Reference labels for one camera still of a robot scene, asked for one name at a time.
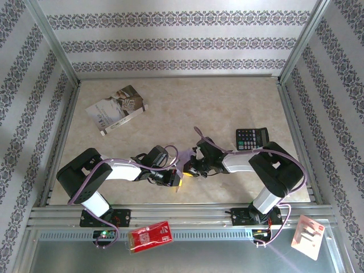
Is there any grey metal sheet panel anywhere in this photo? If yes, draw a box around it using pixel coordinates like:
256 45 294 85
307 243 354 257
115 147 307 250
28 239 344 273

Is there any black calculator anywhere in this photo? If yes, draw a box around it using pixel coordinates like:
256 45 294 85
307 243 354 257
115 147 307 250
235 127 270 151

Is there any red packet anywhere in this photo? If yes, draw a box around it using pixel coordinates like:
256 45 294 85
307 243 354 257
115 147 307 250
126 221 174 255

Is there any white photo-cover book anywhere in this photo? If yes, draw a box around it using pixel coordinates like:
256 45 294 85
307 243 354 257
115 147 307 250
85 84 150 138

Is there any pink blister package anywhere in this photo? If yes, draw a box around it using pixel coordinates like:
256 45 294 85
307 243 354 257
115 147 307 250
290 214 326 261

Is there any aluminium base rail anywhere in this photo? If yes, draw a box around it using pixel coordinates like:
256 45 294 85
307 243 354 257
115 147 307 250
27 202 337 230

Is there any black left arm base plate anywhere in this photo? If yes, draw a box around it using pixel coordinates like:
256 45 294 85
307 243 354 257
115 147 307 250
79 208 133 229

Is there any perforated metal cable tray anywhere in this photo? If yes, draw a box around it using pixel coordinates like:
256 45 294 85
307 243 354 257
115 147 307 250
38 229 257 241

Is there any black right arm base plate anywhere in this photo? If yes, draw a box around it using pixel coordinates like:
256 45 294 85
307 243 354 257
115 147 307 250
230 207 283 228

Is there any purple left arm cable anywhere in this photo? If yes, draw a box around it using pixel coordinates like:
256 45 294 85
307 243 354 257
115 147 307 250
68 144 180 250

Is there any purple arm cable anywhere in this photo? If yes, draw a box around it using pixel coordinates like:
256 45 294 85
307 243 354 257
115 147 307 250
68 144 180 250
193 126 309 249

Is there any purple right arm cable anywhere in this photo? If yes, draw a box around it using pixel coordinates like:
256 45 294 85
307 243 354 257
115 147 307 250
193 126 309 249

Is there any aluminium rear rail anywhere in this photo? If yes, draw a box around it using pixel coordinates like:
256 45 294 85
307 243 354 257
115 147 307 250
76 73 282 81

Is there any aluminium side rail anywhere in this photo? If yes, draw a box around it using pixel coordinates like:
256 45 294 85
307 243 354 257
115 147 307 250
276 79 324 205
39 82 82 208

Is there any aluminium frame post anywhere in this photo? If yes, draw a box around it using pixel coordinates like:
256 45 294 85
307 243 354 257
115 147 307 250
278 0 331 84
24 0 81 86

